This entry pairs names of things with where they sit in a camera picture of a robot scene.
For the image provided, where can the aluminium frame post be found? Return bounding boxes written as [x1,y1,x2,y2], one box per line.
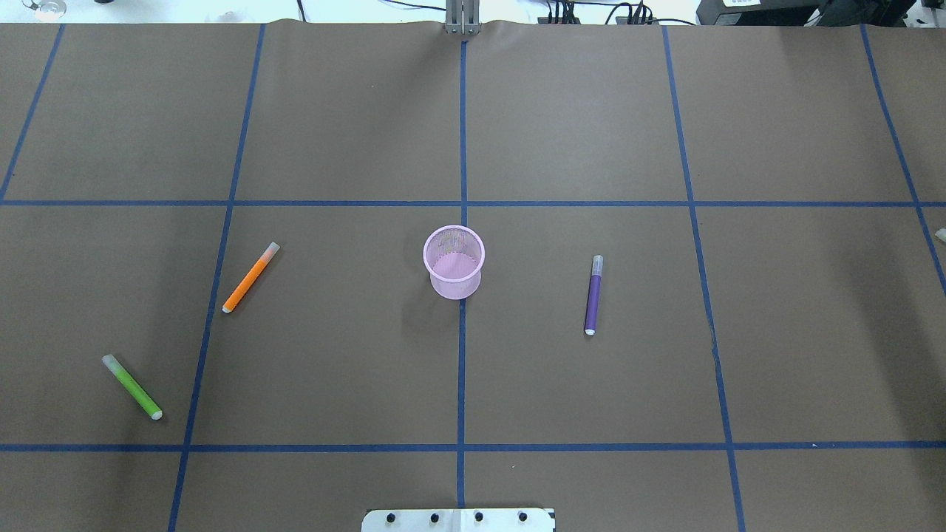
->
[443,0,482,36]

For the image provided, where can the green highlighter pen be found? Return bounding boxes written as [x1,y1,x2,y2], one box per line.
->
[101,354,163,420]

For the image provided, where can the pink mesh pen holder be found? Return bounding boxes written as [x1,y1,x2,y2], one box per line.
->
[422,225,486,301]

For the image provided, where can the purple highlighter pen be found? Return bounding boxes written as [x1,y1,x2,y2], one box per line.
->
[584,255,604,337]

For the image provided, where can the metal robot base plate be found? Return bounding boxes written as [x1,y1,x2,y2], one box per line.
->
[361,508,557,531]

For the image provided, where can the brown paper table cover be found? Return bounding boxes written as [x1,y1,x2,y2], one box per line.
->
[2,20,944,531]

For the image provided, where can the orange highlighter pen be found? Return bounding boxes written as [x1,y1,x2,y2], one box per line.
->
[222,242,281,314]

